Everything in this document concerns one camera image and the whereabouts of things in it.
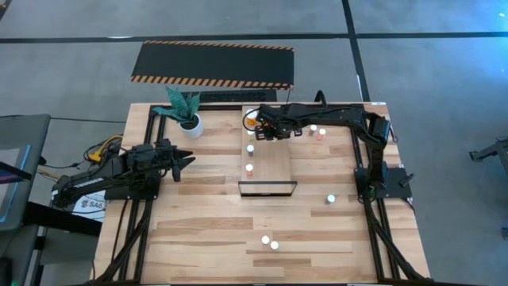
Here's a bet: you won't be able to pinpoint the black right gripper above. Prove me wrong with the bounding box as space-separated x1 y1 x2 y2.
256 106 279 143

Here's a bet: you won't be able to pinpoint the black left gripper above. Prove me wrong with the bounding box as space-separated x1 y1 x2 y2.
163 137 197 184

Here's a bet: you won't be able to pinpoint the amber pill bottle white cap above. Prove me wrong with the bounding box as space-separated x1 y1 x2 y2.
244 108 260 129

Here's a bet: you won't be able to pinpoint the black-framed wooden shelf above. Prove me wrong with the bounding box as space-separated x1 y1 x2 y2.
237 103 298 198

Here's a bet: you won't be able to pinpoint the snake plant in white pot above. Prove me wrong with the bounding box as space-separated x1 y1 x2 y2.
152 85 204 140

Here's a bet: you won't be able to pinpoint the black perforated strip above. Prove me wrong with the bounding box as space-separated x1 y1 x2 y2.
180 89 277 103

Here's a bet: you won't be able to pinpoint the black mat hazard stripes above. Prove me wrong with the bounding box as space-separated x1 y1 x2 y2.
129 39 295 91

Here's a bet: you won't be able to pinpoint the white printed label sheet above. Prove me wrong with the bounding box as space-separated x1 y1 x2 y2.
71 190 107 222

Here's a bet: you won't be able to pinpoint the black crossbar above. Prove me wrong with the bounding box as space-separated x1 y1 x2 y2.
21 200 103 238

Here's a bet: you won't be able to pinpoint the grey cart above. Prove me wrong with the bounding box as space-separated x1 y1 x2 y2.
0 114 52 286

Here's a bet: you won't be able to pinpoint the dark tablet blue edge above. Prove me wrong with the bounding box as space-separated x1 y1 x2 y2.
0 143 32 223

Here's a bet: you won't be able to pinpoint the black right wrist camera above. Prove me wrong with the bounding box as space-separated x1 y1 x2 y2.
274 117 293 138

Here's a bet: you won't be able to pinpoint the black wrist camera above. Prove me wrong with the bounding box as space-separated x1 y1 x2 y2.
155 143 174 167
274 117 293 138

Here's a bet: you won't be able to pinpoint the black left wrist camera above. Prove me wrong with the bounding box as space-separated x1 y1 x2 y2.
155 143 174 167

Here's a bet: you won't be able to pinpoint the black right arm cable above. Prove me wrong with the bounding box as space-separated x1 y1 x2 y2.
242 107 260 132

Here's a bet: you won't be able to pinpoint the black aluminium rail frame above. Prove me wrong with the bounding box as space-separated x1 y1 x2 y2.
93 102 433 285

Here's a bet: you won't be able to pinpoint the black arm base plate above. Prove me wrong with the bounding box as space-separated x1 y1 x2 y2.
103 174 160 201
354 166 414 199

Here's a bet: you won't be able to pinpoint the yellow cable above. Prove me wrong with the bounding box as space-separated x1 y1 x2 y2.
87 134 124 163

